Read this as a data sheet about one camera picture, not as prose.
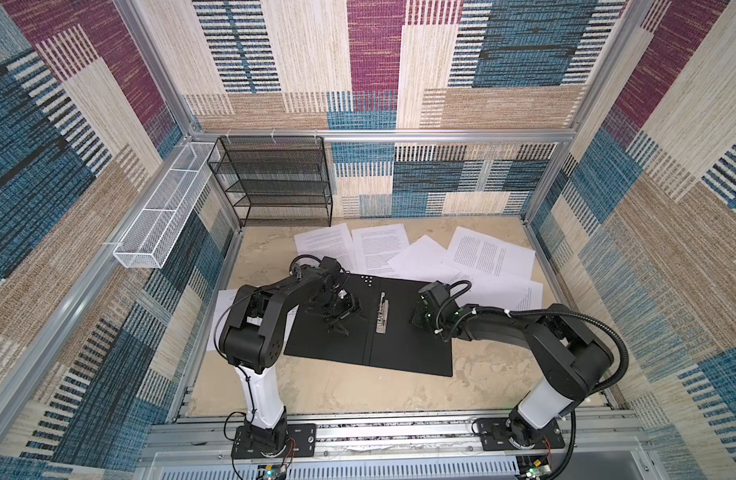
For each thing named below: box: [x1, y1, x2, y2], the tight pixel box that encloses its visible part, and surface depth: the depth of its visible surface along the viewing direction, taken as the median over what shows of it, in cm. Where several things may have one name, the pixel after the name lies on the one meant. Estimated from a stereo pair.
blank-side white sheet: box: [386, 234, 462, 283], surface depth 111 cm
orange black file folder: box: [283, 274, 453, 377], surface depth 91 cm
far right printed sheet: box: [441, 226, 536, 280], surface depth 111 cm
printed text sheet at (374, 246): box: [351, 223, 410, 277], surface depth 115 cm
